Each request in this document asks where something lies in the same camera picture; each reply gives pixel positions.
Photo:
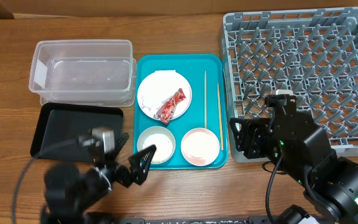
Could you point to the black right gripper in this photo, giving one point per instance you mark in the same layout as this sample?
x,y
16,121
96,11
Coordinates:
x,y
250,139

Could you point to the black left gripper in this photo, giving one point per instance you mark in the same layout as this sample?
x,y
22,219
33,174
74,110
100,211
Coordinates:
x,y
138,173

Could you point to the grey bowl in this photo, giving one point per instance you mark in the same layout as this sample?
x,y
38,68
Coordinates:
x,y
154,130

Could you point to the red snack wrapper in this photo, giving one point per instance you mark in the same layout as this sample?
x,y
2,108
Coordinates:
x,y
166,111

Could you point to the rice pile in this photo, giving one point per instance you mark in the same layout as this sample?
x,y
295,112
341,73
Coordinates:
x,y
164,147

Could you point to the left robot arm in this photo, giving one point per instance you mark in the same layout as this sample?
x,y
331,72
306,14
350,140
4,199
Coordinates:
x,y
69,193

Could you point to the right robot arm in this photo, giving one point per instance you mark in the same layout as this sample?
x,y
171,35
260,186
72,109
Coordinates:
x,y
299,147

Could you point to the grey dishwasher rack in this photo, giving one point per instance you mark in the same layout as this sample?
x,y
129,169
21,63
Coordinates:
x,y
311,52

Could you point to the wooden chopstick right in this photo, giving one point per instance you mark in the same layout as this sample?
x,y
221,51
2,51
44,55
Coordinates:
x,y
220,119

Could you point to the wooden chopstick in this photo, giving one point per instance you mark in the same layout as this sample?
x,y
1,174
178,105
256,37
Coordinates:
x,y
220,119
205,102

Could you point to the pink bowl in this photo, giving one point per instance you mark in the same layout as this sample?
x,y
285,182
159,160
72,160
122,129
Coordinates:
x,y
200,147

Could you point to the wooden chopstick left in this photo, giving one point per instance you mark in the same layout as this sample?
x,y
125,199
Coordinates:
x,y
205,102

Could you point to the white round plate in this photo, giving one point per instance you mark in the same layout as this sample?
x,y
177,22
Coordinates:
x,y
157,88

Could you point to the black bar at table edge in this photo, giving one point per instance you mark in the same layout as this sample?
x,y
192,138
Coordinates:
x,y
248,220

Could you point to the teal plastic tray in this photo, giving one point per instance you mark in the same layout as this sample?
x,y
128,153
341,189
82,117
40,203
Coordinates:
x,y
192,67

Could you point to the black plastic tray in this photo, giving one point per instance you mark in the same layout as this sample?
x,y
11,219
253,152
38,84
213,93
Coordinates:
x,y
60,125

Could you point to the white crumpled napkin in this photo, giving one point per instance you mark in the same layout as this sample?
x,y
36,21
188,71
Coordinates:
x,y
165,71

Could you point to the clear plastic bin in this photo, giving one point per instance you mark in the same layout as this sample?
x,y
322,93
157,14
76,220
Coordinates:
x,y
84,72

